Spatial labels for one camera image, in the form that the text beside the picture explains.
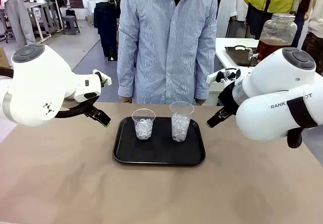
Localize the black plastic serving tray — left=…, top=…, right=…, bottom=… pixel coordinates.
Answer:
left=112, top=117, right=206, bottom=166

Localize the white metal workbench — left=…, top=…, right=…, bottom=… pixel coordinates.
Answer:
left=24, top=0, right=64, bottom=42

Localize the short clear iced cup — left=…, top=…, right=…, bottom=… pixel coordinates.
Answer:
left=131, top=108, right=156, bottom=141

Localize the mannequin with navy trousers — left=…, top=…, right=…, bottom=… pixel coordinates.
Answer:
left=88, top=0, right=120, bottom=62

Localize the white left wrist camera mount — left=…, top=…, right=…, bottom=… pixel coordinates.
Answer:
left=92, top=69, right=112, bottom=87

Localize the person torso striped shirt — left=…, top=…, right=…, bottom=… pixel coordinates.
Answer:
left=117, top=0, right=218, bottom=105

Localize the grey plastic stool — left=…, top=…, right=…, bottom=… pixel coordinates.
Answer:
left=62, top=15, right=81, bottom=36

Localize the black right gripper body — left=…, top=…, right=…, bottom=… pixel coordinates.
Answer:
left=218, top=82, right=240, bottom=114

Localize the mannequin with beige top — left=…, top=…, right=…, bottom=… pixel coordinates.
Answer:
left=301, top=0, right=323, bottom=76

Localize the mannequin with grey trousers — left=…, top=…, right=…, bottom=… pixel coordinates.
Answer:
left=0, top=0, right=36, bottom=49

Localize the hanging white garment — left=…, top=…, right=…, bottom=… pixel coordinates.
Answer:
left=217, top=0, right=250, bottom=38

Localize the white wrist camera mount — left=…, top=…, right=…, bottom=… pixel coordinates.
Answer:
left=92, top=69, right=112, bottom=87
left=206, top=68, right=242, bottom=85

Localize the white side table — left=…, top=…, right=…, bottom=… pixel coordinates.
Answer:
left=208, top=37, right=323, bottom=106

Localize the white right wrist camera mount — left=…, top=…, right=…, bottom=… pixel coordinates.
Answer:
left=206, top=68, right=242, bottom=85

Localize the person left forearm striped sleeve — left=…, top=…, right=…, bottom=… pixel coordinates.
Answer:
left=194, top=54, right=218, bottom=101

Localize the tall clear iced cup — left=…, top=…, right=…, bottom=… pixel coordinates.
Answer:
left=169, top=101, right=195, bottom=143

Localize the person right forearm striped sleeve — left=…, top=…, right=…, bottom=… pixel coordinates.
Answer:
left=117, top=54, right=138, bottom=99

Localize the black tray with handle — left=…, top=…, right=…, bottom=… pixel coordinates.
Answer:
left=224, top=45, right=260, bottom=67

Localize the glass tea drink dispenser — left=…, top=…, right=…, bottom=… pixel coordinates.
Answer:
left=248, top=13, right=298, bottom=65

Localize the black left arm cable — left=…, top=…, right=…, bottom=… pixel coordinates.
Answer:
left=0, top=67, right=101, bottom=120

